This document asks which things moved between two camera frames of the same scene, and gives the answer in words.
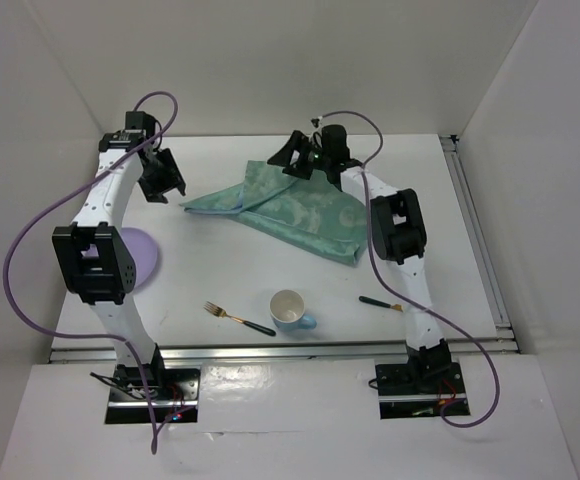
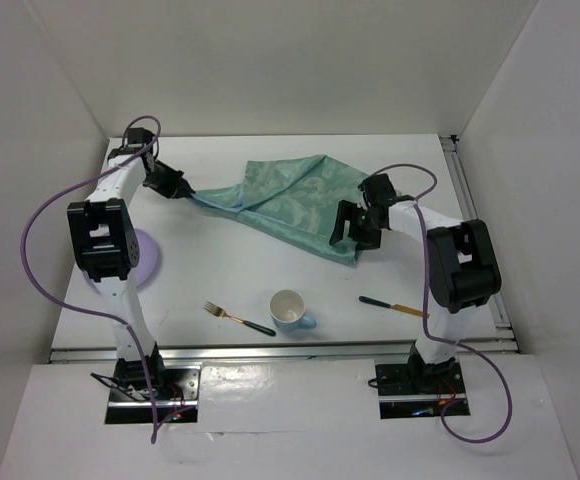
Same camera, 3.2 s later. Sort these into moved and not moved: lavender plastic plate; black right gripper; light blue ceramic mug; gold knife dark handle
Moved: black right gripper
Not moved: light blue ceramic mug; lavender plastic plate; gold knife dark handle
